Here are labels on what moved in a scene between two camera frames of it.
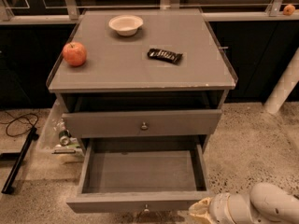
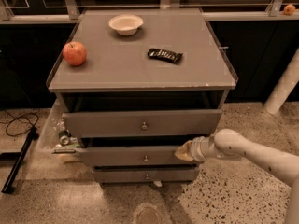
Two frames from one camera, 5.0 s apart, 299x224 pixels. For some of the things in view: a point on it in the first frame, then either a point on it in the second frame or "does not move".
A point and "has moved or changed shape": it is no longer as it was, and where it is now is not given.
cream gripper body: x=219 y=207 to x=196 y=149
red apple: x=74 y=54 does not move
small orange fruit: x=289 y=9 does not move
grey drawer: x=141 y=175 has moved or changed shape
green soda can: x=64 y=137 does not move
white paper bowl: x=125 y=24 does not move
